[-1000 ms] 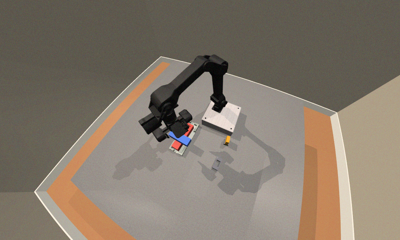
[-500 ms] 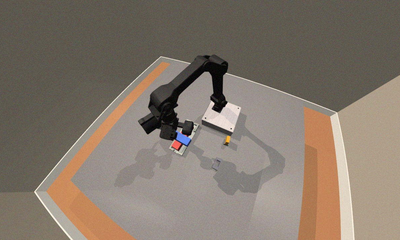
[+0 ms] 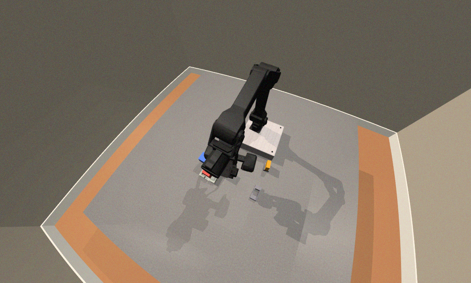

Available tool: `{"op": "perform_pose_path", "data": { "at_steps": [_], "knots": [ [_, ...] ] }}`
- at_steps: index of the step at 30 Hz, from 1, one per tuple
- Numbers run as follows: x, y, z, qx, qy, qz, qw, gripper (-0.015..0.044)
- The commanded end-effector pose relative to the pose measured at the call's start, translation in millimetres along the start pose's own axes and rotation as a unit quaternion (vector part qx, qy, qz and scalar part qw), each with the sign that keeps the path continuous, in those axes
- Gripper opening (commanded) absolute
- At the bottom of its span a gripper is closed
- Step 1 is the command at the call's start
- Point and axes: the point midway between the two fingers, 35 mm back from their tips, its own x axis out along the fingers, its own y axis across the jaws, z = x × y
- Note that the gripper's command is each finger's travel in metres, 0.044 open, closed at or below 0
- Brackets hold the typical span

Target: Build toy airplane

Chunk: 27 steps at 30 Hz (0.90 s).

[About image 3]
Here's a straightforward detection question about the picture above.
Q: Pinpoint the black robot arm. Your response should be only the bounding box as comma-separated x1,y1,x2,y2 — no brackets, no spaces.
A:
201,62,281,179

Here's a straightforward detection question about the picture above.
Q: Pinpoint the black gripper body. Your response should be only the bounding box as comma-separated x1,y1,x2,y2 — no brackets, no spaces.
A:
204,145,257,172

